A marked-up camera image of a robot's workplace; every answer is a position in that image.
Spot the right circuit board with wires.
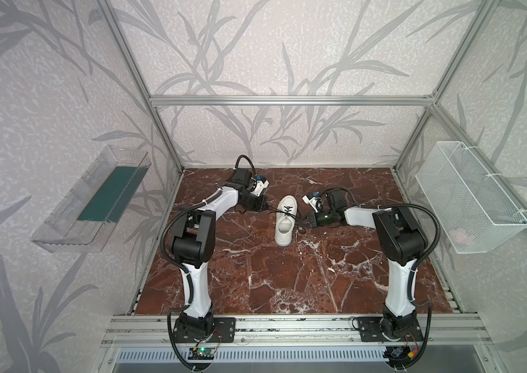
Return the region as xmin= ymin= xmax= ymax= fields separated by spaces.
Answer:
xmin=384 ymin=346 xmax=420 ymax=362

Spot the pink item in basket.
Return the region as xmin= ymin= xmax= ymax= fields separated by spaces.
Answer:
xmin=449 ymin=228 xmax=471 ymax=245

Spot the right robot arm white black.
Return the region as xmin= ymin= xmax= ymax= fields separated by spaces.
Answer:
xmin=297 ymin=203 xmax=441 ymax=342

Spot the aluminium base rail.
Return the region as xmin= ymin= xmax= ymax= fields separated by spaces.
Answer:
xmin=101 ymin=313 xmax=493 ymax=348

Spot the aluminium frame post back left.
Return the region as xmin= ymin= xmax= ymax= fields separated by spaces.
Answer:
xmin=97 ymin=0 xmax=184 ymax=173

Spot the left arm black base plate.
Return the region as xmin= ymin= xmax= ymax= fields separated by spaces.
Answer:
xmin=173 ymin=317 xmax=236 ymax=343

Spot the clear plastic wall bin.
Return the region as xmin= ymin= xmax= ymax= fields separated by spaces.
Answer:
xmin=31 ymin=145 xmax=152 ymax=253

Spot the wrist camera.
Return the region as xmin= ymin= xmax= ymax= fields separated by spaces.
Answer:
xmin=302 ymin=187 xmax=348 ymax=212
xmin=249 ymin=175 xmax=269 ymax=197

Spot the white wire mesh basket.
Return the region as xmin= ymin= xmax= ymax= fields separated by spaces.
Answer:
xmin=416 ymin=141 xmax=527 ymax=254

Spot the aluminium frame crossbar back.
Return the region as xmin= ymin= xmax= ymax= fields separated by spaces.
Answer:
xmin=149 ymin=95 xmax=433 ymax=107

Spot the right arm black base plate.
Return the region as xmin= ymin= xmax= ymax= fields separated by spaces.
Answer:
xmin=351 ymin=316 xmax=424 ymax=343

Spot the white sneaker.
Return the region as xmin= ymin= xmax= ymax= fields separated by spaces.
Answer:
xmin=274 ymin=195 xmax=298 ymax=247

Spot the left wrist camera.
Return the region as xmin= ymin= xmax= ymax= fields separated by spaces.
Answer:
xmin=249 ymin=175 xmax=269 ymax=197

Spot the left green circuit board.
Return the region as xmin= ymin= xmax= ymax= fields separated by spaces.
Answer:
xmin=187 ymin=347 xmax=218 ymax=361

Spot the black shoelace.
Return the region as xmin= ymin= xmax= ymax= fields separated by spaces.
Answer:
xmin=267 ymin=205 xmax=307 ymax=233

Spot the aluminium frame post back right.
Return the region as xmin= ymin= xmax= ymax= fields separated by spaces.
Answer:
xmin=392 ymin=0 xmax=499 ymax=172

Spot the aluminium frame post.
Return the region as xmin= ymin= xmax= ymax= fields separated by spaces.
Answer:
xmin=392 ymin=0 xmax=499 ymax=172
xmin=97 ymin=0 xmax=184 ymax=173

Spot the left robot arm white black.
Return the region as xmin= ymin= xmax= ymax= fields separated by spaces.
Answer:
xmin=159 ymin=155 xmax=269 ymax=343

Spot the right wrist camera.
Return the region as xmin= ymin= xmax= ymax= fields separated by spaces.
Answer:
xmin=302 ymin=187 xmax=348 ymax=212

